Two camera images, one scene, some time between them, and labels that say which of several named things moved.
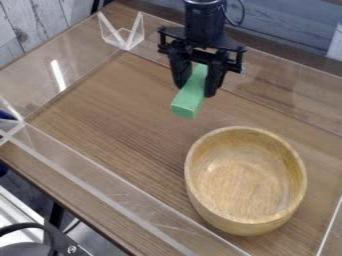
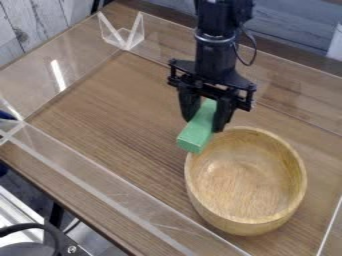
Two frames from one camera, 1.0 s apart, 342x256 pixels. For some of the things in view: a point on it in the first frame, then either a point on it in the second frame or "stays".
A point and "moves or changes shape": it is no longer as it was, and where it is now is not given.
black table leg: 56,215 stays
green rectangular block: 190,98 moves or changes shape
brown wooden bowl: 246,178 stays
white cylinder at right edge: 334,49 stays
